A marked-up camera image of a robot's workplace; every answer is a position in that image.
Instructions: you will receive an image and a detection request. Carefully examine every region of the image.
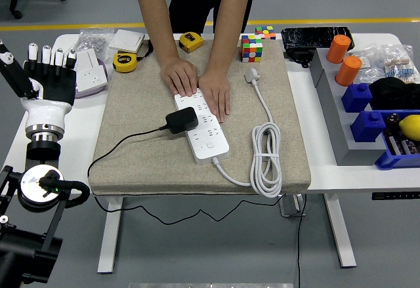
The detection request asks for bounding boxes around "white wall socket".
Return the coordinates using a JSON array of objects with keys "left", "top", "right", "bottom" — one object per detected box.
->
[{"left": 75, "top": 66, "right": 109, "bottom": 93}]

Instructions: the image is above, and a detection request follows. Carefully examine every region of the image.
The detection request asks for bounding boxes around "clear bag of resistors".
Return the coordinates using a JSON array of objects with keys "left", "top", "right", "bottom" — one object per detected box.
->
[{"left": 377, "top": 43, "right": 417, "bottom": 84}]

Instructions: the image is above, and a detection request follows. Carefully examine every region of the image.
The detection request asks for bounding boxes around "square yellow tape measure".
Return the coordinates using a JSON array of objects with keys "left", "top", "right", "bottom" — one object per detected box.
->
[{"left": 178, "top": 31, "right": 204, "bottom": 54}]

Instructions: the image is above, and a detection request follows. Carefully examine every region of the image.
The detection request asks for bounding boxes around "white flat switch box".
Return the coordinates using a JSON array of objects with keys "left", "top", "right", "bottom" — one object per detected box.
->
[{"left": 108, "top": 29, "right": 146, "bottom": 54}]

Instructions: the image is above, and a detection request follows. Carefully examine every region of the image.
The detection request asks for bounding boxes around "person's right hand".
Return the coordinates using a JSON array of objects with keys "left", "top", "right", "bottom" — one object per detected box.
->
[{"left": 160, "top": 57, "right": 200, "bottom": 98}]

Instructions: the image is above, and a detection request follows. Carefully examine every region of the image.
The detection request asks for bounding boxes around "white desk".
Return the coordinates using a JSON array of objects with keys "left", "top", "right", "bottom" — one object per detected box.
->
[{"left": 0, "top": 33, "right": 420, "bottom": 274}]

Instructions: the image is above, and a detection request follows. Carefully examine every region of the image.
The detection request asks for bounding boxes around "blue knobbed block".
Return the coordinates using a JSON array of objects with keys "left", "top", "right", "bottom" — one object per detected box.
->
[
  {"left": 341, "top": 83, "right": 373, "bottom": 113},
  {"left": 350, "top": 110, "right": 387, "bottom": 143}
]

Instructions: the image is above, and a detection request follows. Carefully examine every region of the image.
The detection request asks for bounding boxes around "round yellow tape measure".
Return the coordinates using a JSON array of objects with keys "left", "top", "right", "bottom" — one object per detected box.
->
[{"left": 112, "top": 38, "right": 155, "bottom": 73}]

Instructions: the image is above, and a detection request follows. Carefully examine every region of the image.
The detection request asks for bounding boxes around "grey stepped block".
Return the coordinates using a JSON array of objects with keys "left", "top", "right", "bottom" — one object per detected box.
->
[{"left": 309, "top": 47, "right": 388, "bottom": 167}]

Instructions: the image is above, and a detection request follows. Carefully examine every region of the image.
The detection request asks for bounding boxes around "large colourful puzzle cube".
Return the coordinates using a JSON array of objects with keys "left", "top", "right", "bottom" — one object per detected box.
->
[{"left": 240, "top": 34, "right": 264, "bottom": 63}]

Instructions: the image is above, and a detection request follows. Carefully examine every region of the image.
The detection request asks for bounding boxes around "white power strip with cord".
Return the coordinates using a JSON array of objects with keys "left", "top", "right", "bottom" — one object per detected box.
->
[{"left": 173, "top": 67, "right": 284, "bottom": 199}]

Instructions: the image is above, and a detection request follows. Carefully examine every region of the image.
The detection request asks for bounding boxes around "small colourful puzzle cube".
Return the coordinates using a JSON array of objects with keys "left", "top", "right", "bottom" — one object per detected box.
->
[{"left": 255, "top": 25, "right": 277, "bottom": 41}]

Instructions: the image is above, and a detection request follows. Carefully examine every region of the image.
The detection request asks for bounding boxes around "black hanging cable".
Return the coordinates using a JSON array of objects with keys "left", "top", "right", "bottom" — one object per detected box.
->
[{"left": 296, "top": 193, "right": 308, "bottom": 288}]

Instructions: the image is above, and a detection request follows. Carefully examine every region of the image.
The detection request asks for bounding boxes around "person's left hand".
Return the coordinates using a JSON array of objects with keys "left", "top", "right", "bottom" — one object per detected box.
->
[{"left": 198, "top": 70, "right": 232, "bottom": 123}]

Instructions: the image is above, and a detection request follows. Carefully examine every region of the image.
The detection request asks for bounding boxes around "black cloth bundle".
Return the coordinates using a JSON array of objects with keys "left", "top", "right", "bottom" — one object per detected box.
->
[{"left": 367, "top": 77, "right": 420, "bottom": 111}]

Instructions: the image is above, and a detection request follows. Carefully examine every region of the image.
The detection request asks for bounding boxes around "black desk control panel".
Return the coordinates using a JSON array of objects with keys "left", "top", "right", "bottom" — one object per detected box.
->
[{"left": 371, "top": 191, "right": 420, "bottom": 201}]

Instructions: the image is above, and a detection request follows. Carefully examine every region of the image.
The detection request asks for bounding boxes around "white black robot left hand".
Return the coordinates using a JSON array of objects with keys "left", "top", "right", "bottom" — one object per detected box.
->
[{"left": 0, "top": 39, "right": 78, "bottom": 134}]

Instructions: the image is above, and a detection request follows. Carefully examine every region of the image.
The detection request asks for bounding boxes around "purple bowl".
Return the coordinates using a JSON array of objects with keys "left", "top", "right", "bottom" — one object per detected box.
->
[{"left": 74, "top": 58, "right": 111, "bottom": 99}]

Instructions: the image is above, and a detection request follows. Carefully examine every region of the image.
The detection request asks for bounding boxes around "orange cylinder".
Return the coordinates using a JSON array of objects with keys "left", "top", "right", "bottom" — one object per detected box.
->
[
  {"left": 334, "top": 55, "right": 363, "bottom": 87},
  {"left": 325, "top": 34, "right": 351, "bottom": 64}
]

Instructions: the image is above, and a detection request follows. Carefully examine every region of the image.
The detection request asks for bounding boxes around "silver metal bracket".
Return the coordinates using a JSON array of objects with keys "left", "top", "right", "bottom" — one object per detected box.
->
[{"left": 278, "top": 193, "right": 308, "bottom": 218}]

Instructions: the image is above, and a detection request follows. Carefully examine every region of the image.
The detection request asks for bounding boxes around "blue plastic bin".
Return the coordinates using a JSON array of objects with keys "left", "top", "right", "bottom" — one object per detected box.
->
[{"left": 375, "top": 109, "right": 420, "bottom": 171}]

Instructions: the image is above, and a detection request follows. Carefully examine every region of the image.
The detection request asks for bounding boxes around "beige fabric mat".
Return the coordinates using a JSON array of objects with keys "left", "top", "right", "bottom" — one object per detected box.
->
[{"left": 87, "top": 39, "right": 312, "bottom": 197}]

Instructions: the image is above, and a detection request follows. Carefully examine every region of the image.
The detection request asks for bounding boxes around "yellow lemon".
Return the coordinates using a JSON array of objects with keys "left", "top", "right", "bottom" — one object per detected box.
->
[{"left": 398, "top": 114, "right": 420, "bottom": 142}]

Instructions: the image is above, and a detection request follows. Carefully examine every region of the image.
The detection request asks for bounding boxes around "black glossy tray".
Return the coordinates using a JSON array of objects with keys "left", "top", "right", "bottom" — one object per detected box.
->
[{"left": 281, "top": 26, "right": 356, "bottom": 52}]

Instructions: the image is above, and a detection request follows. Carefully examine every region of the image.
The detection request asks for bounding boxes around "white switch panel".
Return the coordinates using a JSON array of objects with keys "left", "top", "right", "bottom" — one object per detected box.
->
[{"left": 74, "top": 49, "right": 99, "bottom": 72}]

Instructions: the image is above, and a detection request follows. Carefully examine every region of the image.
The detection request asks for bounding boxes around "clear bag of screws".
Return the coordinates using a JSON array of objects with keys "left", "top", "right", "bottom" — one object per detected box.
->
[{"left": 67, "top": 28, "right": 116, "bottom": 60}]

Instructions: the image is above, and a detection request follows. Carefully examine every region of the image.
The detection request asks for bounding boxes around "clear bag of parts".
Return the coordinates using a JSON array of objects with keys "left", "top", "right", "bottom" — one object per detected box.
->
[{"left": 349, "top": 47, "right": 381, "bottom": 84}]

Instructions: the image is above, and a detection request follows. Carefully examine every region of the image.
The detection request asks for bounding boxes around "black plug adapter with cord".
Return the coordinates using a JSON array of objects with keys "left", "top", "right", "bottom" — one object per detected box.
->
[{"left": 87, "top": 106, "right": 285, "bottom": 226}]

